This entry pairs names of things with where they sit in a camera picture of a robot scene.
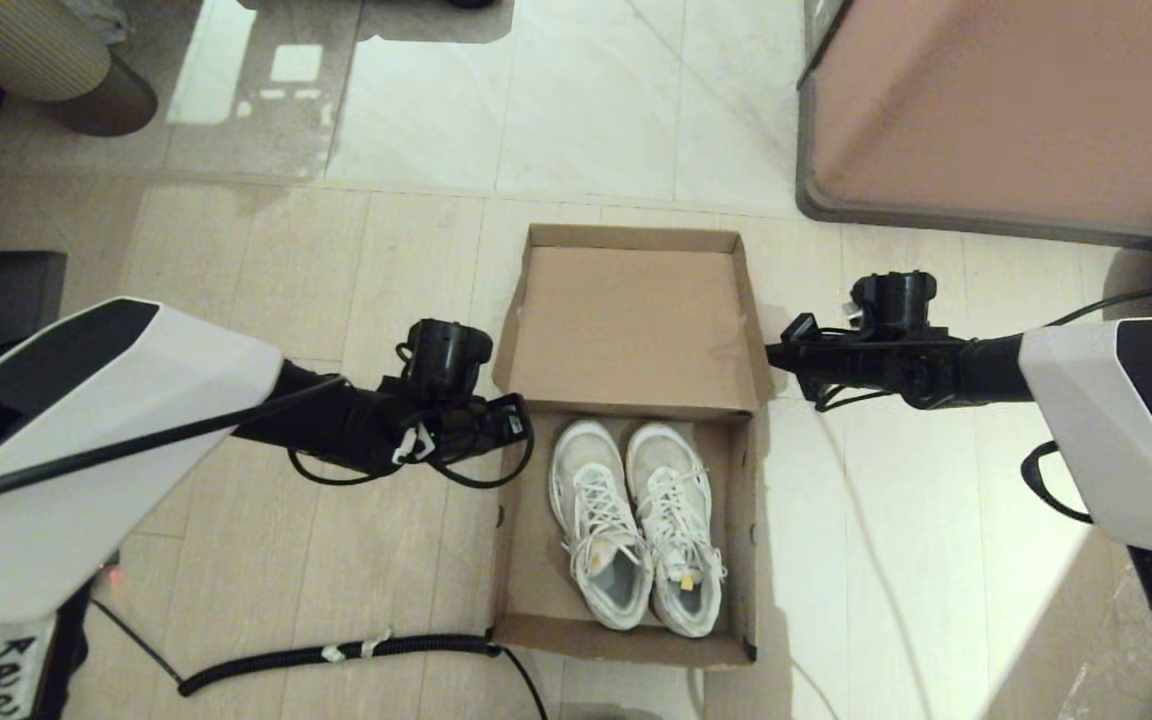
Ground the white mesh sneaker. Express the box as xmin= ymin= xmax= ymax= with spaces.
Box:
xmin=548 ymin=420 xmax=655 ymax=632
xmin=626 ymin=422 xmax=728 ymax=639

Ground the brown cardboard shoe box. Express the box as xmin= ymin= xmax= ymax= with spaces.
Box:
xmin=489 ymin=224 xmax=775 ymax=670

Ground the long black corrugated conduit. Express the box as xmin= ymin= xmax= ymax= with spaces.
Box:
xmin=178 ymin=634 xmax=549 ymax=720

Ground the crumpled clear plastic sheet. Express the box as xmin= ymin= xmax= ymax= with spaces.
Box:
xmin=1054 ymin=570 xmax=1152 ymax=720

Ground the grey crumpled plastic bag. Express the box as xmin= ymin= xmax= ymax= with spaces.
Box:
xmin=56 ymin=0 xmax=132 ymax=46

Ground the ribbed beige round stool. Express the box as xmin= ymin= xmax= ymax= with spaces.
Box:
xmin=0 ymin=0 xmax=159 ymax=139

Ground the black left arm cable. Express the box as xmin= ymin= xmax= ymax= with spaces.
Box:
xmin=0 ymin=375 xmax=537 ymax=519

